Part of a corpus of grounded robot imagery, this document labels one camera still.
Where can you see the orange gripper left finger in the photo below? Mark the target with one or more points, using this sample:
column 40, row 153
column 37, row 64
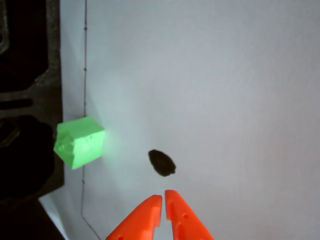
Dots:
column 140, row 220

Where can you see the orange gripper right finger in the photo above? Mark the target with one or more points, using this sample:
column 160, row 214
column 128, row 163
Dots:
column 183, row 222

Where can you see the green foam block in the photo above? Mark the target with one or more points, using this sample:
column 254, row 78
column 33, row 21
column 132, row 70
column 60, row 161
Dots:
column 85, row 145

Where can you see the black dot mark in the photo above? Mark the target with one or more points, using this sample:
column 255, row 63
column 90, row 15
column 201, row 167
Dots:
column 162, row 163

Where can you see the white paper sheet with rectangle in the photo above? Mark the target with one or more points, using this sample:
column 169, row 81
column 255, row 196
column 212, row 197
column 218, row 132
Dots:
column 225, row 100

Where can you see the black moulded tray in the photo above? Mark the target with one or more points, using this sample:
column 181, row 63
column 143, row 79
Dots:
column 53, row 50

